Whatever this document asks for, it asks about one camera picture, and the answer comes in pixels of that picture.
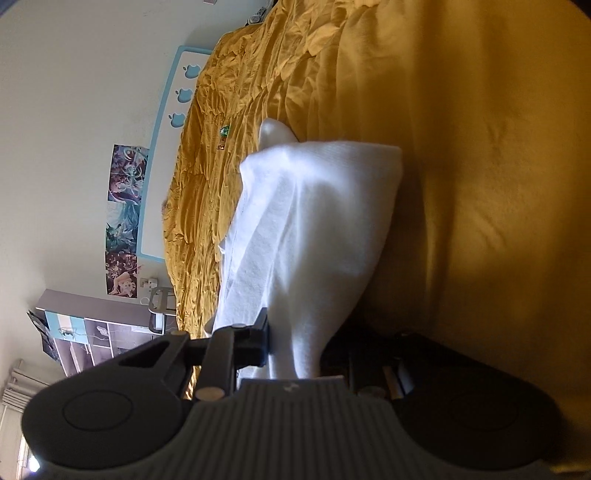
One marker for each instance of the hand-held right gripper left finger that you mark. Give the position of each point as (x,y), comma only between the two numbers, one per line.
(262,339)

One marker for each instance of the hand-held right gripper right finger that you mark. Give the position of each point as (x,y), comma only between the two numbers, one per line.
(392,376)

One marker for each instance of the white printed sweatshirt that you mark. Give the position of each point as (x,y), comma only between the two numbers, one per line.
(314,240)

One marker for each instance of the grey blue desk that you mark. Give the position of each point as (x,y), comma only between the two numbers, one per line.
(92,337)

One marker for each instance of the white blue bed headboard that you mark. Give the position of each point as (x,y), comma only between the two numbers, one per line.
(152,184)

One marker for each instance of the small colourful snack packet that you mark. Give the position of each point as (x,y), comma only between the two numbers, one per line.
(224,132)

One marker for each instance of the mustard yellow quilt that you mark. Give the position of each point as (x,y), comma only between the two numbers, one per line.
(461,138)

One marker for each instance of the light window curtain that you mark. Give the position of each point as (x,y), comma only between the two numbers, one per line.
(16,392)

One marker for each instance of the white wall socket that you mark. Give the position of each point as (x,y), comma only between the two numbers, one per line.
(148,282)

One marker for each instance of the anime wall poster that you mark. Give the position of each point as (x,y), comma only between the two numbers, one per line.
(128,173)
(121,228)
(122,274)

